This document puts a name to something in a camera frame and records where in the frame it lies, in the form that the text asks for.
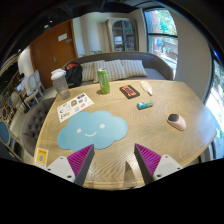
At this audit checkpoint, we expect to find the blue chair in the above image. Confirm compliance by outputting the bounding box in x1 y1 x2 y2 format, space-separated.
0 119 21 162

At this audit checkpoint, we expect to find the white sticker sheet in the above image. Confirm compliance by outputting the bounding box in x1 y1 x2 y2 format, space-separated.
57 93 94 122

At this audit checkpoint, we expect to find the striped cushion right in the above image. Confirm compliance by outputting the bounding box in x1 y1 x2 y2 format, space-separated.
121 60 147 78

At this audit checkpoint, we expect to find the white chair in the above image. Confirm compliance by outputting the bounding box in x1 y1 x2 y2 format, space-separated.
20 73 42 104

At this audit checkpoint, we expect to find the grey tufted chair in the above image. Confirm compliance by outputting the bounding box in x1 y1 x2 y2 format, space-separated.
22 98 55 156

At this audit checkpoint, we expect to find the yellow QR code sticker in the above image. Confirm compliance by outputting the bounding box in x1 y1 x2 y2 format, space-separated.
34 148 48 168

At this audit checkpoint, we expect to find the black backpack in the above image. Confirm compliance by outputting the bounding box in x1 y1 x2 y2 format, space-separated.
65 62 82 88

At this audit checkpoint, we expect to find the grey sofa bench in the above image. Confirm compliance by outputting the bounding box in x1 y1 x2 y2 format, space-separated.
63 52 173 84

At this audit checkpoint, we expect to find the striped cushion left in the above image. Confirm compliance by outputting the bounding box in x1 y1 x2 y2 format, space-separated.
81 62 97 82

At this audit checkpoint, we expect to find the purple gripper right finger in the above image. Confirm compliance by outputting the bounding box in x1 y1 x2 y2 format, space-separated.
134 144 182 184

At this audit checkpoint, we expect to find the striped cushion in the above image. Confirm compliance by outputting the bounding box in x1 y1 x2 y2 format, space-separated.
81 62 97 82
93 60 127 83
121 60 147 78

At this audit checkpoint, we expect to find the black orange box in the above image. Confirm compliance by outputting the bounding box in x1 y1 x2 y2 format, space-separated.
120 85 140 99

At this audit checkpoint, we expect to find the striped cushion middle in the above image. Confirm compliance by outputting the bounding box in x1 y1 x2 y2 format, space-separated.
93 60 127 83

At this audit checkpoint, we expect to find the clear shaker bottle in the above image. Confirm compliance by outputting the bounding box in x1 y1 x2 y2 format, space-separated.
51 69 70 100

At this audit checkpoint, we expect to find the green drink can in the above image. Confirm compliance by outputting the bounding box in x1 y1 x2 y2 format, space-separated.
97 68 110 94

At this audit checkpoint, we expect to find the blue cloud mouse pad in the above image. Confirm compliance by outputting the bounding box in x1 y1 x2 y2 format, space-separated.
57 111 128 152

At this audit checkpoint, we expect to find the teal small packet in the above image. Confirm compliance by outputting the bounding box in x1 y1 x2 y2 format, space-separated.
137 101 153 110

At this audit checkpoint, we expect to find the brown wooden door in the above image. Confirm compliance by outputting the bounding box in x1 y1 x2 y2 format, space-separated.
30 20 77 88

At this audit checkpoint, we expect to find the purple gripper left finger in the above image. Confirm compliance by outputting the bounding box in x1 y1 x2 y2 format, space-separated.
46 144 94 186

